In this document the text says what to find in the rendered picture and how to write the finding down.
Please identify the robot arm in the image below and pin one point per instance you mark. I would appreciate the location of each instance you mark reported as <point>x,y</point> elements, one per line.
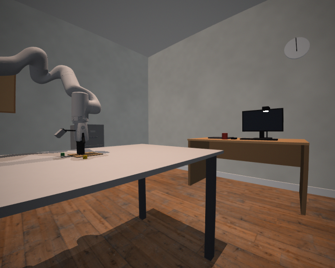
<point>84,102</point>

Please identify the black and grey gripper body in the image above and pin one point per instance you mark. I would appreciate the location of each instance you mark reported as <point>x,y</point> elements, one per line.
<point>80,127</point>

